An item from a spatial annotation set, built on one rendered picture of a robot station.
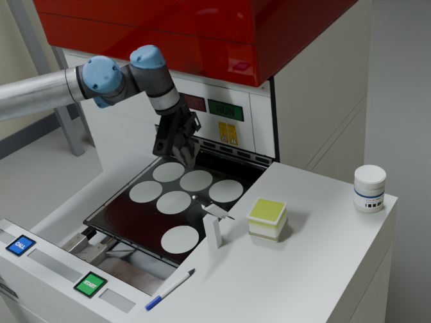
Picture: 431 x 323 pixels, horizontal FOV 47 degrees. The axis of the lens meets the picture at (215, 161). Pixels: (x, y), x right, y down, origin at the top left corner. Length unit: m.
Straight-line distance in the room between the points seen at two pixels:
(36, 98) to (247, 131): 0.59
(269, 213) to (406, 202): 1.67
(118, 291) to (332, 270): 0.47
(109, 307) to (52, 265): 0.22
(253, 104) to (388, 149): 1.86
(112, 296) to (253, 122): 0.59
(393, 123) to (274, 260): 2.31
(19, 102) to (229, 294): 0.60
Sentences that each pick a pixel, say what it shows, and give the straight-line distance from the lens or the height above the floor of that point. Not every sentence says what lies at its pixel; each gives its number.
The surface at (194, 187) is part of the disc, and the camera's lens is 1.47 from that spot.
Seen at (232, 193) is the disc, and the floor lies 0.90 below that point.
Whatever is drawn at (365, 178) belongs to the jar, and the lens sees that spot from 1.20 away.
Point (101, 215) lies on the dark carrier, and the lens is 1.47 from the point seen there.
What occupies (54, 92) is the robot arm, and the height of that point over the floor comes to 1.36.
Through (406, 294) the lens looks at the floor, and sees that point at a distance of 2.35.
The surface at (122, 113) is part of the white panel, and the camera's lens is 1.74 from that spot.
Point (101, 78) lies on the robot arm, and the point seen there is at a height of 1.38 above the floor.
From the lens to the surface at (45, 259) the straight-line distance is 1.32.
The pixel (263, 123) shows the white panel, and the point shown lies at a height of 1.09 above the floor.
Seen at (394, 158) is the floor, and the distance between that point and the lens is 3.05.
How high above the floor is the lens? 1.82
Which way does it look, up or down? 36 degrees down
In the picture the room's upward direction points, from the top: 10 degrees counter-clockwise
